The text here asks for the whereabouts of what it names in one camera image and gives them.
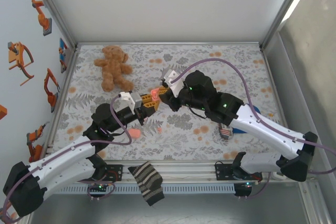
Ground pink earbud charging case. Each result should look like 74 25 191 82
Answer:
150 87 162 102

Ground floral tablecloth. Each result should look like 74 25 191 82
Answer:
51 43 296 162

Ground brown teddy bear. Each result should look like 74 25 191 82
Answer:
93 45 134 93

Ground american flag packet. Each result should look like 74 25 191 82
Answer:
218 125 234 141

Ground blue cloth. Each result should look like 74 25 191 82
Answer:
232 105 263 135

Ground black beige striped sock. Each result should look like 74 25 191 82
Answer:
128 161 165 207

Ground blue orange machine sticker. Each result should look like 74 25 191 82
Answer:
58 37 69 74

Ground orange gripper claw sticker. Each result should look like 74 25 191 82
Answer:
7 41 35 87

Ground thin aluminium rail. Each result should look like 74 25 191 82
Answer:
75 41 264 47

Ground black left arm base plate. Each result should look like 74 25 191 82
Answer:
104 164 124 182

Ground aluminium side rail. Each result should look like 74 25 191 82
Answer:
261 48 299 162
43 47 81 163

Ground wide aluminium rail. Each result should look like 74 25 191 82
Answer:
47 159 317 184

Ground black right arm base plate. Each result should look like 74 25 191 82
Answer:
214 163 263 183

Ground white slotted cable duct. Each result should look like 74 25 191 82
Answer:
56 183 236 195

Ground aluminium frame post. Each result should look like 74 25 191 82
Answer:
27 0 79 51
259 0 316 50

